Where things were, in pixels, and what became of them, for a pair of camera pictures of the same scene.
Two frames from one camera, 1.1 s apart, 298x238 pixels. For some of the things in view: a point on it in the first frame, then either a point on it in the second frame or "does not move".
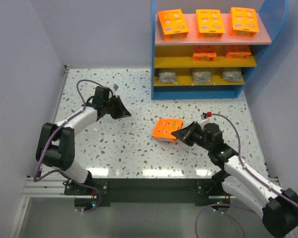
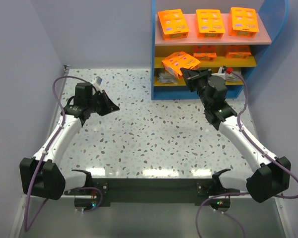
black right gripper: [192, 133] -> [195, 79]
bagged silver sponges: [167, 77] does not move
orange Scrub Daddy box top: [243, 22] does not move
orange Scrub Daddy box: [164, 128] -> [183, 59]
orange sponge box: [209, 24] does not move
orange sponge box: [173, 24] does not move
